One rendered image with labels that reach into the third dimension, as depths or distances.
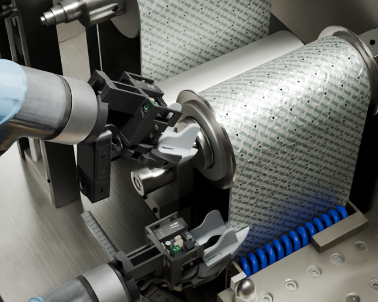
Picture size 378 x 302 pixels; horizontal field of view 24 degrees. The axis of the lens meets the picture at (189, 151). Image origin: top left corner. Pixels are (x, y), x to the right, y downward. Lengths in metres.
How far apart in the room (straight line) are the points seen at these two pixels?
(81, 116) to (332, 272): 0.54
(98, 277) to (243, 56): 0.41
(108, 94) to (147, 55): 0.32
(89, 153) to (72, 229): 0.52
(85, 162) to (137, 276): 0.20
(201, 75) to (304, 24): 0.26
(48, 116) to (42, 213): 0.65
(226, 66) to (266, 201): 0.21
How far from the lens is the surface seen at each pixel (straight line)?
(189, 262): 1.20
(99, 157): 1.04
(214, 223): 1.27
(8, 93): 0.90
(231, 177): 1.16
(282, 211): 1.33
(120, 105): 1.01
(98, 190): 1.08
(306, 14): 1.49
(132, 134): 1.03
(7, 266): 1.52
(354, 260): 1.36
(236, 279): 1.29
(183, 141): 1.11
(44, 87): 0.94
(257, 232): 1.32
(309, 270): 1.34
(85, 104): 0.97
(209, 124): 1.14
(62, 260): 1.51
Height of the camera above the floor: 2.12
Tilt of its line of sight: 48 degrees down
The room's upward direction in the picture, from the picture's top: straight up
